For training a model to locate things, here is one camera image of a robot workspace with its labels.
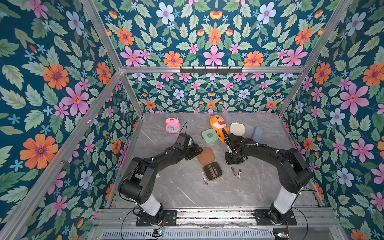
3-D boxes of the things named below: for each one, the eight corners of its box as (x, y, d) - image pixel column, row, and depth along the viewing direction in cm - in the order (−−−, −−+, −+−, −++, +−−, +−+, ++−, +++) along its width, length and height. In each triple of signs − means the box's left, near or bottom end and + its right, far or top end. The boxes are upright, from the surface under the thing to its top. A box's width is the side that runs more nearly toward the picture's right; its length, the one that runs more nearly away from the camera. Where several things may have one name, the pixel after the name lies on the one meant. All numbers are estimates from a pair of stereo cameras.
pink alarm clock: (167, 134, 110) (164, 124, 101) (169, 128, 114) (166, 117, 105) (179, 134, 110) (177, 124, 101) (180, 128, 114) (178, 117, 105)
